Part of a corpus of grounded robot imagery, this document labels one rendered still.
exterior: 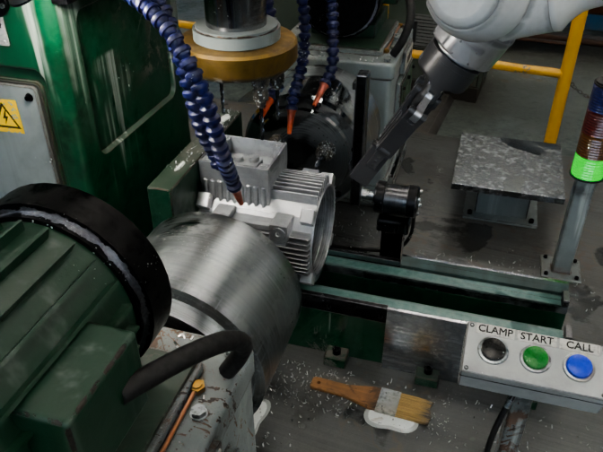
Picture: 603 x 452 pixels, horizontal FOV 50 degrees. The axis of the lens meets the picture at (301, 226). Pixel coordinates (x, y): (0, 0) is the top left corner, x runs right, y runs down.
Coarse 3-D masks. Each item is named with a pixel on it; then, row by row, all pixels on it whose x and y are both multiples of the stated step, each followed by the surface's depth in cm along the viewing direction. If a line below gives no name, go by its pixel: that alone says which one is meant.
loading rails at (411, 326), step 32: (352, 256) 120; (384, 256) 119; (416, 256) 118; (320, 288) 113; (352, 288) 120; (384, 288) 118; (416, 288) 116; (448, 288) 114; (480, 288) 113; (512, 288) 113; (544, 288) 112; (320, 320) 113; (352, 320) 111; (384, 320) 109; (416, 320) 106; (448, 320) 104; (480, 320) 106; (512, 320) 114; (544, 320) 112; (352, 352) 115; (384, 352) 112; (416, 352) 109; (448, 352) 107; (416, 384) 110
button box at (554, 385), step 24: (480, 336) 81; (504, 336) 81; (528, 336) 80; (552, 336) 80; (480, 360) 80; (504, 360) 79; (552, 360) 79; (600, 360) 78; (480, 384) 81; (504, 384) 79; (528, 384) 77; (552, 384) 77; (576, 384) 77; (600, 384) 76; (576, 408) 79; (600, 408) 77
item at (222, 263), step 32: (160, 224) 91; (192, 224) 86; (224, 224) 86; (160, 256) 80; (192, 256) 80; (224, 256) 81; (256, 256) 84; (192, 288) 75; (224, 288) 77; (256, 288) 81; (288, 288) 87; (192, 320) 73; (224, 320) 75; (256, 320) 78; (288, 320) 86; (256, 352) 77; (256, 384) 79
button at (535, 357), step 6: (528, 348) 79; (534, 348) 79; (540, 348) 79; (528, 354) 78; (534, 354) 78; (540, 354) 78; (546, 354) 78; (528, 360) 78; (534, 360) 78; (540, 360) 78; (546, 360) 78; (528, 366) 78; (534, 366) 78; (540, 366) 78
